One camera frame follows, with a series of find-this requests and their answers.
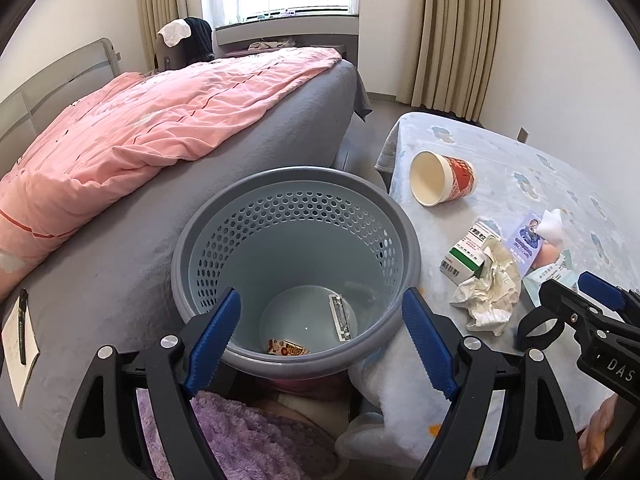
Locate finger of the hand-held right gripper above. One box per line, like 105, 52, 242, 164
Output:
516, 279, 608, 352
579, 271, 640, 323

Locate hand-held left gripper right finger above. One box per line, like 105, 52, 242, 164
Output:
401, 286, 588, 480

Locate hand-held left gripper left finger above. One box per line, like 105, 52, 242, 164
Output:
55, 287, 242, 480

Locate purple toothpaste box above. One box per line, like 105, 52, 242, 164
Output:
502, 211, 546, 278

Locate white tissue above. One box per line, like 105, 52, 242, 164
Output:
537, 207, 565, 241

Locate grey perforated plastic basket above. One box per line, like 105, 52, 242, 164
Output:
171, 166, 422, 377

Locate person's right hand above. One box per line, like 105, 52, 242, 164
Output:
577, 394, 623, 467

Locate light teal packet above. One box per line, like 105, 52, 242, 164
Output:
522, 255, 581, 306

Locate crumpled white paper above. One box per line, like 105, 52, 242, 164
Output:
449, 237, 523, 337

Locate red snack wrapper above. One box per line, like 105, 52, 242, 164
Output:
266, 338, 310, 357

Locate white flat strip package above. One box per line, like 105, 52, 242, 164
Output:
327, 295, 351, 343

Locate green and white medicine box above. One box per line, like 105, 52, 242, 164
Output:
440, 220, 501, 278

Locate purple fluffy cloth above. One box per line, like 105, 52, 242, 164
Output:
135, 387, 341, 480

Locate bed with grey sheet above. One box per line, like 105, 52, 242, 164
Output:
0, 55, 373, 461

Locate small table with blue cloth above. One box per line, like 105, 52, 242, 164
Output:
334, 111, 640, 471

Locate red and white paper cup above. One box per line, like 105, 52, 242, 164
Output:
409, 150, 476, 207

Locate black pen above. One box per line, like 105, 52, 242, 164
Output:
17, 288, 30, 366

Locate white notepad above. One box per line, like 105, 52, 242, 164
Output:
0, 290, 41, 408

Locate pink quilt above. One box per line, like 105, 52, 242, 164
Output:
0, 46, 343, 293

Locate brown chair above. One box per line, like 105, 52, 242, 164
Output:
154, 35, 188, 73

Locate dark jacket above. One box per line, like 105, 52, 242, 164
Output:
182, 17, 213, 63

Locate grey headboard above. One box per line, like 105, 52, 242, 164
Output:
0, 37, 123, 161

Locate white cloth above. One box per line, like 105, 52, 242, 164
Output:
156, 18, 192, 47

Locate grey window sill bench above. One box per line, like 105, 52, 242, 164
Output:
212, 12, 361, 61

